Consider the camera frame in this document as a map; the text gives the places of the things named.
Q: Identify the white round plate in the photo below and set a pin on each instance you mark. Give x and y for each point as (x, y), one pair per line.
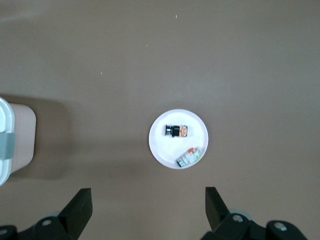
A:
(165, 150)

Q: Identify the brown table mat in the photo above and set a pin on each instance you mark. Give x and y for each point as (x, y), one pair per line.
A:
(160, 62)

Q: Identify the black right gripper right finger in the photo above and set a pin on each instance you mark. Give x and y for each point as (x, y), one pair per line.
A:
(216, 212)

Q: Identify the orange black push-button switch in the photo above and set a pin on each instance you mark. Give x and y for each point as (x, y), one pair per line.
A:
(176, 131)

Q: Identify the pink storage box white lid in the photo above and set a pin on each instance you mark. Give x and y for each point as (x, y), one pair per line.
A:
(23, 135)

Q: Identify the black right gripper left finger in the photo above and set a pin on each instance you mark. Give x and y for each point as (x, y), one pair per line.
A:
(75, 212)

